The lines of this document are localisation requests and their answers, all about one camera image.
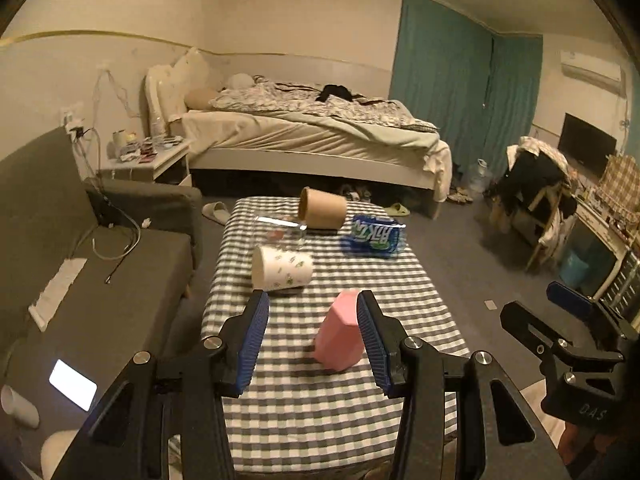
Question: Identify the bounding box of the white bed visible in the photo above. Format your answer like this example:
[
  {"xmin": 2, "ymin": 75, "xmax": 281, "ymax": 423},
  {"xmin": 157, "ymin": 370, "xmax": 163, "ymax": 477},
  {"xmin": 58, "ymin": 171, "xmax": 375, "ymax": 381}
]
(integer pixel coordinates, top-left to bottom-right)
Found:
[{"xmin": 144, "ymin": 47, "xmax": 454, "ymax": 220}]

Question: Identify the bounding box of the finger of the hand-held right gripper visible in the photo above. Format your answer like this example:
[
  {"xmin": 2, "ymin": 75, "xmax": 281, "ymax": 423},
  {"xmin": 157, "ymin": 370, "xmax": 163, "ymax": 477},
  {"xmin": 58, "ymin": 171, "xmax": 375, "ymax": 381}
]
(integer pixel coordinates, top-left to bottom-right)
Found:
[
  {"xmin": 546, "ymin": 281, "xmax": 627, "ymax": 333},
  {"xmin": 499, "ymin": 301, "xmax": 625, "ymax": 377}
]

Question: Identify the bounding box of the pink faceted cup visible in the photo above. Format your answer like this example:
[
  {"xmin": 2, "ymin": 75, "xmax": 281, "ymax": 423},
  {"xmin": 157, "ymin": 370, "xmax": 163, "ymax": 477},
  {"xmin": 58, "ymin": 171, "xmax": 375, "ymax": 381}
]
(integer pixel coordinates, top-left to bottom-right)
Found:
[{"xmin": 313, "ymin": 290, "xmax": 369, "ymax": 372}]

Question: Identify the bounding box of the black charging cable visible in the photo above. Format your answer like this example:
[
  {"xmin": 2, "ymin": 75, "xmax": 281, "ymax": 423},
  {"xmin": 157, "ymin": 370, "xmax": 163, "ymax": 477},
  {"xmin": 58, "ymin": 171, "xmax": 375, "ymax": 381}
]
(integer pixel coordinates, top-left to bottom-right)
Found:
[{"xmin": 75, "ymin": 199, "xmax": 144, "ymax": 284}]

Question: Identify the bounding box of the blue label water bottle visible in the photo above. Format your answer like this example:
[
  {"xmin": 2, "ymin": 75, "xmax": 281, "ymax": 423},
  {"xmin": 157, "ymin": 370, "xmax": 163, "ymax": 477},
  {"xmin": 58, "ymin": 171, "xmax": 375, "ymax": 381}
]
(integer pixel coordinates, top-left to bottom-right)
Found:
[{"xmin": 340, "ymin": 213, "xmax": 407, "ymax": 259}]

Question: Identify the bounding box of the checkered tablecloth table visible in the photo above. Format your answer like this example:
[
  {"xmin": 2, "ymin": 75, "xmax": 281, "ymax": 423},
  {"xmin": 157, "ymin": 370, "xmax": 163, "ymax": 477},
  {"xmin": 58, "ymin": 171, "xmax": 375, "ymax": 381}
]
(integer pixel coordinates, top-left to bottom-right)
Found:
[{"xmin": 199, "ymin": 195, "xmax": 471, "ymax": 474}]

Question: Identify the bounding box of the person's right forearm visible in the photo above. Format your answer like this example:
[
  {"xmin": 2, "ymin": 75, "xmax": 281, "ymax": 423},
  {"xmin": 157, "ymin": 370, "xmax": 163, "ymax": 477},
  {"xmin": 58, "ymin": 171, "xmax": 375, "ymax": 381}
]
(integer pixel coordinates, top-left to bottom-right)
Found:
[{"xmin": 557, "ymin": 422, "xmax": 640, "ymax": 480}]

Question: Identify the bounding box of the black garment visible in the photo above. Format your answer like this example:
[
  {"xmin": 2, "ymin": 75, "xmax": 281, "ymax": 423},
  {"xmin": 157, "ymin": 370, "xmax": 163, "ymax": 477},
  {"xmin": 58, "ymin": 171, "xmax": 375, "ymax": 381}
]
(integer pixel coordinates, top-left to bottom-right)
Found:
[{"xmin": 315, "ymin": 83, "xmax": 354, "ymax": 102}]

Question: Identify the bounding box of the clear water jug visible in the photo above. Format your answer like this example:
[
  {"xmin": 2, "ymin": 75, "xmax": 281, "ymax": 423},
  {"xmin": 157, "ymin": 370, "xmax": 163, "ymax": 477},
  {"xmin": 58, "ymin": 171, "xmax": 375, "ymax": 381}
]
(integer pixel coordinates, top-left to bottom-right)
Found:
[{"xmin": 467, "ymin": 158, "xmax": 494, "ymax": 194}]

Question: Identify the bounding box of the blue waste bin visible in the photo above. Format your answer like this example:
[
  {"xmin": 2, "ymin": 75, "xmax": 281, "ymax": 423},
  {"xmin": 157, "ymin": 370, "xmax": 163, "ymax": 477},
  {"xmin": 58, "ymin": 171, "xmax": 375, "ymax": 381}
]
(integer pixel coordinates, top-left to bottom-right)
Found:
[{"xmin": 558, "ymin": 249, "xmax": 594, "ymax": 286}]

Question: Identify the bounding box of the narrow teal curtain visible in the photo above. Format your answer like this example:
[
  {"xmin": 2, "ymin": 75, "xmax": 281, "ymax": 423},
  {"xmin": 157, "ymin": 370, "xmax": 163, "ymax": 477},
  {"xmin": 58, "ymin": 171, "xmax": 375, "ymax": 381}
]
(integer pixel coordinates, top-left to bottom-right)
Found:
[{"xmin": 481, "ymin": 34, "xmax": 544, "ymax": 177}]

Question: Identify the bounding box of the wooden chair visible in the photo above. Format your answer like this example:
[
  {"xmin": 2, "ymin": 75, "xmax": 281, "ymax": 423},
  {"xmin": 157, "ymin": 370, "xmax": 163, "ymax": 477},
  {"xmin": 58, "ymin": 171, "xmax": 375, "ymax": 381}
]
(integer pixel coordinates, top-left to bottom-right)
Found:
[{"xmin": 490, "ymin": 180, "xmax": 576, "ymax": 272}]

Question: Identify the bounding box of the patterned blanket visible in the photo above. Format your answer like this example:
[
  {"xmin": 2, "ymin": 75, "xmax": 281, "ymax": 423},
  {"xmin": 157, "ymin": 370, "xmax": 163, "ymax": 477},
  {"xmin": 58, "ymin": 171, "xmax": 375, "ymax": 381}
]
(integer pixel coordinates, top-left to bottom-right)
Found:
[{"xmin": 207, "ymin": 82, "xmax": 442, "ymax": 134}]

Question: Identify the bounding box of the white television cabinet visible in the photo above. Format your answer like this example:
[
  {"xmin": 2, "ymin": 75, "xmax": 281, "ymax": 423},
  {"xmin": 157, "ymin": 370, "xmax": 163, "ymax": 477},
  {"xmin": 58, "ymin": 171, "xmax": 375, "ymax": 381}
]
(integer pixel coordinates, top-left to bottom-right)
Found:
[{"xmin": 569, "ymin": 194, "xmax": 640, "ymax": 322}]

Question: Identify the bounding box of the pile of clothes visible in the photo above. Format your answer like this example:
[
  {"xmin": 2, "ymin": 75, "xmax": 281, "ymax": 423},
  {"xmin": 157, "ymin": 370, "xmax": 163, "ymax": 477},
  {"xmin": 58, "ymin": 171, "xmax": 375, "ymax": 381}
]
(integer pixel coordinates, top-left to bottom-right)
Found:
[{"xmin": 491, "ymin": 135, "xmax": 579, "ymax": 223}]

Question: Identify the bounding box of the grey sofa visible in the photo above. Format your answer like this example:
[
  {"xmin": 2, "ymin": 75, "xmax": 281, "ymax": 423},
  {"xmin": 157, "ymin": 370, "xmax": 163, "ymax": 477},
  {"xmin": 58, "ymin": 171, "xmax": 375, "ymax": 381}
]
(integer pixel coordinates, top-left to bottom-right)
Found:
[{"xmin": 0, "ymin": 125, "xmax": 204, "ymax": 480}]

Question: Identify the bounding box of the white nightstand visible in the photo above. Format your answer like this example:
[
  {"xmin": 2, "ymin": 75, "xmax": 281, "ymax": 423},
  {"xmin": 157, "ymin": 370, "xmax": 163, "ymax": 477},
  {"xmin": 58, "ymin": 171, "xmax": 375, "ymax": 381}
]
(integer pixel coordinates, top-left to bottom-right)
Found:
[{"xmin": 99, "ymin": 136, "xmax": 194, "ymax": 187}]

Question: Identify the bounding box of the lit smartphone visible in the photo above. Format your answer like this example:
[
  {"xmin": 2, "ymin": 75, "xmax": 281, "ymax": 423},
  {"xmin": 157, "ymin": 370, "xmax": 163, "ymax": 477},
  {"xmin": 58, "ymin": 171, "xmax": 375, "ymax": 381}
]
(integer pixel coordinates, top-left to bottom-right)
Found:
[{"xmin": 48, "ymin": 358, "xmax": 99, "ymax": 411}]

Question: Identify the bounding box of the white air conditioner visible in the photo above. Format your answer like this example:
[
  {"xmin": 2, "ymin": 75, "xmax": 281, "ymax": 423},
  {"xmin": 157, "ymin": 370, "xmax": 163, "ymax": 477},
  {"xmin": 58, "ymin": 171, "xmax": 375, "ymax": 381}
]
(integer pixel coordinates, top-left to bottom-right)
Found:
[{"xmin": 558, "ymin": 49, "xmax": 624, "ymax": 92}]

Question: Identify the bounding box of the black television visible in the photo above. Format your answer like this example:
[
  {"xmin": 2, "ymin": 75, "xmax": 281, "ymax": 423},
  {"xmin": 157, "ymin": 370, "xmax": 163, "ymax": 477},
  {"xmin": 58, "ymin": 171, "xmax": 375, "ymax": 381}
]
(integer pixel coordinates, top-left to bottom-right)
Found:
[{"xmin": 557, "ymin": 112, "xmax": 619, "ymax": 179}]

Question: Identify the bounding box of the clear glass cup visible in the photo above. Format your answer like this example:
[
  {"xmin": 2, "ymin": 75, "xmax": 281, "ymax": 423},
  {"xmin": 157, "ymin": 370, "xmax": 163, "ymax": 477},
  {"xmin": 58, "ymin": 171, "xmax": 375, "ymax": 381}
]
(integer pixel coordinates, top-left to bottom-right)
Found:
[{"xmin": 254, "ymin": 214, "xmax": 309, "ymax": 249}]

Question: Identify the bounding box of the grey slipper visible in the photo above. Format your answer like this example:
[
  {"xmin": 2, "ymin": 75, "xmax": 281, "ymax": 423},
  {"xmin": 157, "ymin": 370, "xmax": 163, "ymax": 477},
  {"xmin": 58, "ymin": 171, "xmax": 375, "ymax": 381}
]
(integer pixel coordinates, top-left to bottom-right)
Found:
[{"xmin": 201, "ymin": 201, "xmax": 231, "ymax": 226}]

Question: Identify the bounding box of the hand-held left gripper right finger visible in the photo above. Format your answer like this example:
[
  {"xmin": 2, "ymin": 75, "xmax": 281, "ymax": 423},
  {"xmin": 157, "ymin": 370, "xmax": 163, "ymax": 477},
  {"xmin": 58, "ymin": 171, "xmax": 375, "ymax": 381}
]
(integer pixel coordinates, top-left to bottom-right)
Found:
[{"xmin": 356, "ymin": 290, "xmax": 572, "ymax": 480}]

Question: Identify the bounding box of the plaid cloth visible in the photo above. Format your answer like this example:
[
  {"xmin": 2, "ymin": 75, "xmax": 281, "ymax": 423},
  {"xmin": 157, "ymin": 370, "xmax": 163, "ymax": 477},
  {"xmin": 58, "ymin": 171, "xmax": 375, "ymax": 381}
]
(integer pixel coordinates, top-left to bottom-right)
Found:
[{"xmin": 597, "ymin": 154, "xmax": 640, "ymax": 212}]

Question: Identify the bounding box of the white cloth strip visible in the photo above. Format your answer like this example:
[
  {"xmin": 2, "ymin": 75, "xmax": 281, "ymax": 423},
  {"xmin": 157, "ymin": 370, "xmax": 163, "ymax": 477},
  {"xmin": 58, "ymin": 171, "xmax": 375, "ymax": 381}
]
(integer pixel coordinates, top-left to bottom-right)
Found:
[{"xmin": 28, "ymin": 257, "xmax": 89, "ymax": 332}]

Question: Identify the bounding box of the small white cup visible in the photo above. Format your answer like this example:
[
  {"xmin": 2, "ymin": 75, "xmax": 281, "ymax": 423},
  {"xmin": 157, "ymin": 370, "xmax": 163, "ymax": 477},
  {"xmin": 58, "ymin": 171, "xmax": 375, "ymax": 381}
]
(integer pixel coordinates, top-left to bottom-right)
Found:
[{"xmin": 0, "ymin": 385, "xmax": 40, "ymax": 430}]

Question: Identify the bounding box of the white printed paper cup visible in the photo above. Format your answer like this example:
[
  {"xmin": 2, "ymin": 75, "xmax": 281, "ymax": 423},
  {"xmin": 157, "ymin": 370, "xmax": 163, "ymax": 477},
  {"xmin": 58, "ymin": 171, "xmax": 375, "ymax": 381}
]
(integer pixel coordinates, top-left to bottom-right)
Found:
[{"xmin": 250, "ymin": 244, "xmax": 315, "ymax": 292}]

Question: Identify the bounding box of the brown paper cup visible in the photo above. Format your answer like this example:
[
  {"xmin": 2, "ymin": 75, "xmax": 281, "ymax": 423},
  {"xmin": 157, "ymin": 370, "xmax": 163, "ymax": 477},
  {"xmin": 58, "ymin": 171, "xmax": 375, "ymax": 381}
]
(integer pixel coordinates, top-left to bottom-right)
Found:
[{"xmin": 297, "ymin": 186, "xmax": 348, "ymax": 231}]

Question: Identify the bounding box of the wide teal curtain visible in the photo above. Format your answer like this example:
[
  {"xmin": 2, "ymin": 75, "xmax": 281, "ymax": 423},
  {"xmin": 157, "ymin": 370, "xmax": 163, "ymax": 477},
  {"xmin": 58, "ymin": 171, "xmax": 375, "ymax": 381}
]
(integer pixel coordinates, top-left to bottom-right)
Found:
[{"xmin": 388, "ymin": 0, "xmax": 494, "ymax": 162}]

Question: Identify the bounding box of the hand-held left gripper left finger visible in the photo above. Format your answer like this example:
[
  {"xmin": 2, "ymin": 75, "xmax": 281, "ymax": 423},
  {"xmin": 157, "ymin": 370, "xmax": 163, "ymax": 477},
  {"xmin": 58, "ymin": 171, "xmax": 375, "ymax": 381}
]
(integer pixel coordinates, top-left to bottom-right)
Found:
[{"xmin": 52, "ymin": 290, "xmax": 271, "ymax": 480}]

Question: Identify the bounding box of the beige pillow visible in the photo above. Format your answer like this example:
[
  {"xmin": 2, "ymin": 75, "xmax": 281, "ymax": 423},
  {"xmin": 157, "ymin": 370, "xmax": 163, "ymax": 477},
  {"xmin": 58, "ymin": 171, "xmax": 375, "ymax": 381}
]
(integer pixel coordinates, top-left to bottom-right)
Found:
[{"xmin": 184, "ymin": 87, "xmax": 221, "ymax": 111}]

